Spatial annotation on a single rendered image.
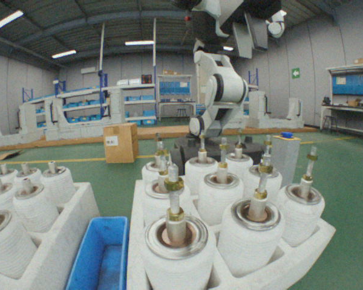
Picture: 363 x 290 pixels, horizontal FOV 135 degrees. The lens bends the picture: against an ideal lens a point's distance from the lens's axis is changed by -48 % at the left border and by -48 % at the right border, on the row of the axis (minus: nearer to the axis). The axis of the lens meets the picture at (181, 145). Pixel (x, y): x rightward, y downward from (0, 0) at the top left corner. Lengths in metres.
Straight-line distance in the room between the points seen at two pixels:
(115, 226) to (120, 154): 0.84
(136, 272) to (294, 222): 0.26
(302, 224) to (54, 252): 0.45
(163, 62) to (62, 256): 9.00
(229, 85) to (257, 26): 0.50
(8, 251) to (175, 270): 0.26
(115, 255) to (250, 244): 0.39
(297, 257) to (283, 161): 0.31
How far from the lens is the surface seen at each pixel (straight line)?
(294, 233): 0.31
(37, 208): 0.37
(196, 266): 0.17
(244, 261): 0.24
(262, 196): 0.21
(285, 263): 0.28
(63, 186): 0.46
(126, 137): 1.18
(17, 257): 0.33
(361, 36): 5.76
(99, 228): 0.48
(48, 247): 0.34
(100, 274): 0.48
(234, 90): 0.71
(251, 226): 0.20
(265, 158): 0.19
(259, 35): 0.22
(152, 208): 0.26
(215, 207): 0.29
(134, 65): 9.07
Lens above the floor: 0.39
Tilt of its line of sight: 13 degrees down
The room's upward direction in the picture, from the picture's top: 1 degrees counter-clockwise
